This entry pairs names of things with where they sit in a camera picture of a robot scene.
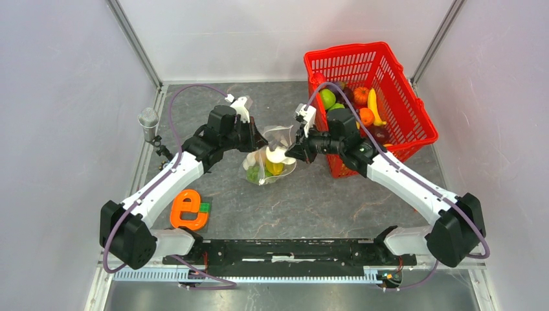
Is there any white mushroom toy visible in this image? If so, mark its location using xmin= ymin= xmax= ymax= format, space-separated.
xmin=265 ymin=146 xmax=297 ymax=165

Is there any red apple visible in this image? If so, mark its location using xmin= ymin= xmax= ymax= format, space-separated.
xmin=309 ymin=72 xmax=327 ymax=85

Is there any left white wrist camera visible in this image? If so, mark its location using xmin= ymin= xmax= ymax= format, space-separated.
xmin=225 ymin=94 xmax=252 ymax=123

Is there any orange tangerine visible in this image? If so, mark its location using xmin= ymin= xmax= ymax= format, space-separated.
xmin=359 ymin=108 xmax=375 ymax=127

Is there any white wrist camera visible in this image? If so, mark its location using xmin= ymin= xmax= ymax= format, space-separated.
xmin=225 ymin=94 xmax=252 ymax=123
xmin=295 ymin=104 xmax=316 ymax=137

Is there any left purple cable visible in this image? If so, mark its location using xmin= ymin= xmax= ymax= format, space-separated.
xmin=102 ymin=84 xmax=238 ymax=291

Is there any green wrinkled cabbage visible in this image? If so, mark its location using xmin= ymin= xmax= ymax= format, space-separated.
xmin=327 ymin=102 xmax=346 ymax=111

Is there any orange pumpkin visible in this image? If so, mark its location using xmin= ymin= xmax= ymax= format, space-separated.
xmin=353 ymin=87 xmax=369 ymax=106

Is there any yellow green pepper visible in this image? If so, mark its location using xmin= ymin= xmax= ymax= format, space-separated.
xmin=265 ymin=159 xmax=285 ymax=176

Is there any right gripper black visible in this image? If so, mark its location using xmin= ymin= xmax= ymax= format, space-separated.
xmin=286 ymin=121 xmax=344 ymax=164

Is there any dark red plum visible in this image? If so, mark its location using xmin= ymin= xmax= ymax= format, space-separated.
xmin=370 ymin=126 xmax=390 ymax=145

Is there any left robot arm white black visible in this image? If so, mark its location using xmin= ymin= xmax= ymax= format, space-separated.
xmin=100 ymin=103 xmax=268 ymax=273

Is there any red plastic basket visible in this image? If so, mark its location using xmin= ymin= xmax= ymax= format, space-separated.
xmin=304 ymin=41 xmax=438 ymax=162

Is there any yellow banana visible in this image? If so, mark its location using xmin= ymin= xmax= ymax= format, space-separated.
xmin=367 ymin=88 xmax=387 ymax=126

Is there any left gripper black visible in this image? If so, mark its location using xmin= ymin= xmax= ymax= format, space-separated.
xmin=221 ymin=117 xmax=268 ymax=153

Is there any orange letter e toy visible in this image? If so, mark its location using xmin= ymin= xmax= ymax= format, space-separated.
xmin=170 ymin=189 xmax=210 ymax=231

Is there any clear dotted zip top bag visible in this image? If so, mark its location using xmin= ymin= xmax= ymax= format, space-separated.
xmin=239 ymin=126 xmax=297 ymax=186

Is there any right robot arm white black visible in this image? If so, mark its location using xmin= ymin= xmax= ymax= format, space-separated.
xmin=285 ymin=104 xmax=490 ymax=268

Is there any green small block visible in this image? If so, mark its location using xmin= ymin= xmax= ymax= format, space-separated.
xmin=199 ymin=203 xmax=211 ymax=213

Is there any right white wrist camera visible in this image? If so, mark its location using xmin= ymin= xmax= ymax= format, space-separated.
xmin=295 ymin=104 xmax=316 ymax=137

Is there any green apple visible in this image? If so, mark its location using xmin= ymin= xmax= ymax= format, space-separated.
xmin=319 ymin=88 xmax=337 ymax=110

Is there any grey microphone on stand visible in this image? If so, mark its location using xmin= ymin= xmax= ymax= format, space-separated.
xmin=138 ymin=108 xmax=174 ymax=161

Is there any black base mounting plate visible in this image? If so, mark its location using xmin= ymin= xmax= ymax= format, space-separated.
xmin=182 ymin=238 xmax=417 ymax=277

